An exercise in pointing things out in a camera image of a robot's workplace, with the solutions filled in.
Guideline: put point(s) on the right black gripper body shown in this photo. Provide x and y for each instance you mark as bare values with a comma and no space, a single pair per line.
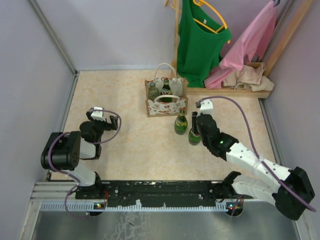
206,141

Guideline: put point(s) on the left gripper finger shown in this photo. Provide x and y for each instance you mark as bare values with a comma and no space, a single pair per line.
114,122
88,114

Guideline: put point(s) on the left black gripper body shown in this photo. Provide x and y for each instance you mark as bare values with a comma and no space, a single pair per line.
100,126

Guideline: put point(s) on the green Perrier bottle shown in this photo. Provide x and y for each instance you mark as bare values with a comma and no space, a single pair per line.
181,123

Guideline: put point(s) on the dark green red-label bottle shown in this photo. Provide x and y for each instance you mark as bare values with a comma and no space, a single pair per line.
194,137

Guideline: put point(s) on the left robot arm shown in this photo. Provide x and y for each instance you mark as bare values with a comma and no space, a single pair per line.
65,151

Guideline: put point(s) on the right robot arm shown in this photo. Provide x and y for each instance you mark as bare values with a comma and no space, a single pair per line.
289,190

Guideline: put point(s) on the patterned canvas tote bag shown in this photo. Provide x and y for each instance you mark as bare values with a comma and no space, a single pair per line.
170,104

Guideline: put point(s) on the dark bottle in bag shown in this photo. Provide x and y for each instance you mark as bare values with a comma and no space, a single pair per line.
166,91

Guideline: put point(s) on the clear bottle in bag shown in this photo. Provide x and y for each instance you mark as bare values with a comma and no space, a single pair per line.
153,91

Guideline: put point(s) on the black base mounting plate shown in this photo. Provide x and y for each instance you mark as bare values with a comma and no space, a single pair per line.
157,193

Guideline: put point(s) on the green tank top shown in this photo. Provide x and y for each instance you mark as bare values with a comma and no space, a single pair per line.
199,50

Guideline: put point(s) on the beige crumpled cloth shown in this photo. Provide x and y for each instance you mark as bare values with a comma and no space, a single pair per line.
249,78

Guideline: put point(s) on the pink shirt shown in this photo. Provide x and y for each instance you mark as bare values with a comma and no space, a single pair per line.
252,42

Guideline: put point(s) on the wooden clothes rack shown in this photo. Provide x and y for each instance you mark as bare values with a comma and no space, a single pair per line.
230,92

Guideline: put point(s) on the yellow clothes hanger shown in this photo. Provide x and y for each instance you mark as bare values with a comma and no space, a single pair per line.
213,22

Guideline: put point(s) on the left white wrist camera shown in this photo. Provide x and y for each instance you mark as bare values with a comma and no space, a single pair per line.
97,113

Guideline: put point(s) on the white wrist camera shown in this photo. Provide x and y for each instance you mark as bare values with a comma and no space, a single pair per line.
204,107
97,113

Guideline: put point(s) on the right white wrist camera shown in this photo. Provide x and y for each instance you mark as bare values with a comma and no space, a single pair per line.
204,107

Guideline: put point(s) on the white cable duct strip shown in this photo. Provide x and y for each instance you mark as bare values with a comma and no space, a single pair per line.
74,206

